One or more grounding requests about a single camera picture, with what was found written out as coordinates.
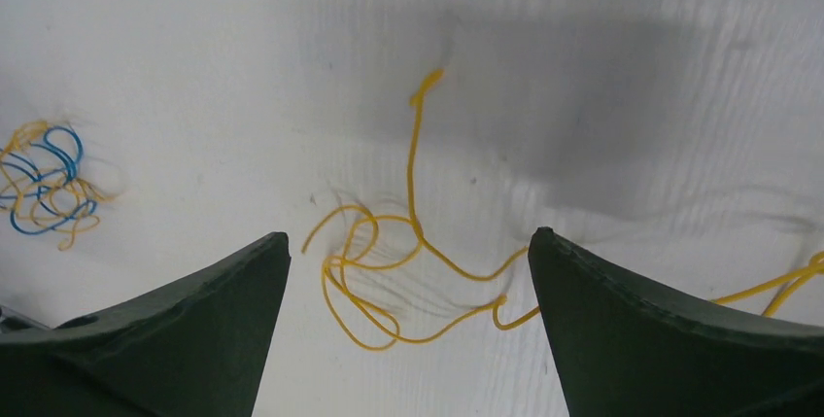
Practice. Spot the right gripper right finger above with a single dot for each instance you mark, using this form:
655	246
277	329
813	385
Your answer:
626	345

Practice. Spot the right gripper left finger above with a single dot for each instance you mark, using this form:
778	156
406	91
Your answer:
194	347

